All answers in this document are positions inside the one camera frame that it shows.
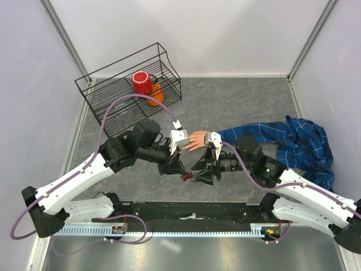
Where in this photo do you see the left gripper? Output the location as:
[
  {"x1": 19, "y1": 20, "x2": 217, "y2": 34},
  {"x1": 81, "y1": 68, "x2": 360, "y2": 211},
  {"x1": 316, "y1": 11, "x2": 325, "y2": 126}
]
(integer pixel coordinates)
[{"x1": 138, "y1": 139, "x2": 186, "y2": 176}]

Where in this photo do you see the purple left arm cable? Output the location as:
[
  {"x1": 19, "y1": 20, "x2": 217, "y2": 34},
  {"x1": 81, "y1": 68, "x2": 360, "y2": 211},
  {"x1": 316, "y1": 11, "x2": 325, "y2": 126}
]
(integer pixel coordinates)
[{"x1": 10, "y1": 94, "x2": 183, "y2": 240}]

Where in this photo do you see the black wire rack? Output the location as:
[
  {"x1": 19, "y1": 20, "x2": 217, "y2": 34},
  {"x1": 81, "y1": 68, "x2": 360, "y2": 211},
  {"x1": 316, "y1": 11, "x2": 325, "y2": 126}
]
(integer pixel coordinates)
[{"x1": 75, "y1": 42, "x2": 182, "y2": 137}]

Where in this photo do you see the clear glass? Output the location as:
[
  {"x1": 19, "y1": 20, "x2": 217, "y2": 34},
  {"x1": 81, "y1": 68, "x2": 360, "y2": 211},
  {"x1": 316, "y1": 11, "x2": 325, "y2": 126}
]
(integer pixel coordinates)
[{"x1": 114, "y1": 102, "x2": 134, "y2": 128}]

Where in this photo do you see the red nail polish bottle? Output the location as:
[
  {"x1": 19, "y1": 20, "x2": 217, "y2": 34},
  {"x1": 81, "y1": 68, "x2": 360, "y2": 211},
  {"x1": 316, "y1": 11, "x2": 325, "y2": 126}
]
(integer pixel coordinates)
[{"x1": 181, "y1": 174, "x2": 193, "y2": 182}]

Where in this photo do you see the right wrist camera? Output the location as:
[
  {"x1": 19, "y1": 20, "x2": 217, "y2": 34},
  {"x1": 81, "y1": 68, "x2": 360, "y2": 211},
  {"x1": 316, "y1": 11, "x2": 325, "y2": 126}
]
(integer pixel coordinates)
[{"x1": 204, "y1": 132, "x2": 223, "y2": 160}]

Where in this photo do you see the slotted cable duct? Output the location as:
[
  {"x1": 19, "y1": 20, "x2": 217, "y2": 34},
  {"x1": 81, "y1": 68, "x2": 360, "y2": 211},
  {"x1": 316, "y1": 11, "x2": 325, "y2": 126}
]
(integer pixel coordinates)
[{"x1": 54, "y1": 225, "x2": 265, "y2": 238}]

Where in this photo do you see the mannequin hand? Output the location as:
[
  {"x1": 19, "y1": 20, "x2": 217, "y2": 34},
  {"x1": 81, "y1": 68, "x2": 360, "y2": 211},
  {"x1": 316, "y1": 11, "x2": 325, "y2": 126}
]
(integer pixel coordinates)
[{"x1": 182, "y1": 130, "x2": 208, "y2": 151}]

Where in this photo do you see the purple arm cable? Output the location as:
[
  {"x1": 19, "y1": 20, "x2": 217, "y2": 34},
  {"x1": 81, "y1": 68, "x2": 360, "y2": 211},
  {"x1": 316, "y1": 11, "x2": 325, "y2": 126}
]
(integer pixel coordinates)
[
  {"x1": 221, "y1": 142, "x2": 361, "y2": 220},
  {"x1": 10, "y1": 94, "x2": 183, "y2": 240}
]

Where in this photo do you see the red cup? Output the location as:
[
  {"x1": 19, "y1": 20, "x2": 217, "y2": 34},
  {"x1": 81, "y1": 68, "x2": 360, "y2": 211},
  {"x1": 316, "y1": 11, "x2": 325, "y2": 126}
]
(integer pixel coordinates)
[{"x1": 131, "y1": 71, "x2": 153, "y2": 95}]

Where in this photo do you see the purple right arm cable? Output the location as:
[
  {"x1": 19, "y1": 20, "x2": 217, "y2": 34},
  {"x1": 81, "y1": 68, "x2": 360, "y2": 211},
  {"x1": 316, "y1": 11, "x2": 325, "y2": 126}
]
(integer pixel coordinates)
[{"x1": 221, "y1": 142, "x2": 361, "y2": 220}]

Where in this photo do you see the blue plaid shirt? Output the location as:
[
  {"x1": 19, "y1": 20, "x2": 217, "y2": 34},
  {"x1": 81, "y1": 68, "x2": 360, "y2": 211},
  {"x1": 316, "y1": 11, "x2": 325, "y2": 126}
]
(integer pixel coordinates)
[{"x1": 218, "y1": 115, "x2": 334, "y2": 191}]

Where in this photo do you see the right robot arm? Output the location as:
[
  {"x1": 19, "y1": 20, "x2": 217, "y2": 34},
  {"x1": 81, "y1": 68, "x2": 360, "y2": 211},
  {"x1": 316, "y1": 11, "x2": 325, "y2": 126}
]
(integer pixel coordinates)
[{"x1": 192, "y1": 133, "x2": 360, "y2": 254}]

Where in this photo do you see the orange cup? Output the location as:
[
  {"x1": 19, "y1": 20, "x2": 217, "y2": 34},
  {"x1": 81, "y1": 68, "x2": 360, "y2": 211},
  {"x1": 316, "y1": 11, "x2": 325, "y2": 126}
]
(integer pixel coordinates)
[{"x1": 147, "y1": 84, "x2": 164, "y2": 106}]

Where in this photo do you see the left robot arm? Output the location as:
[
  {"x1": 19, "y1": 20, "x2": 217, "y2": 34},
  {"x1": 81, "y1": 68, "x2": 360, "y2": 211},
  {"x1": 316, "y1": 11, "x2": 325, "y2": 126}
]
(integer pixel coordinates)
[{"x1": 21, "y1": 119, "x2": 189, "y2": 238}]

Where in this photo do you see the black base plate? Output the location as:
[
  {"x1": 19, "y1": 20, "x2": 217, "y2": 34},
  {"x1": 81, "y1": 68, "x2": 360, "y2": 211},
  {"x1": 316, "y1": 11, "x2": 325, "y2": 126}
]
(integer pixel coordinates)
[{"x1": 111, "y1": 202, "x2": 279, "y2": 230}]

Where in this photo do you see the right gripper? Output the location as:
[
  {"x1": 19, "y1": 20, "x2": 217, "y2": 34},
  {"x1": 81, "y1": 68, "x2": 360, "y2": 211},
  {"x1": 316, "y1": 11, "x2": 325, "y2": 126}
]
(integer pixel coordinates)
[{"x1": 190, "y1": 145, "x2": 252, "y2": 186}]

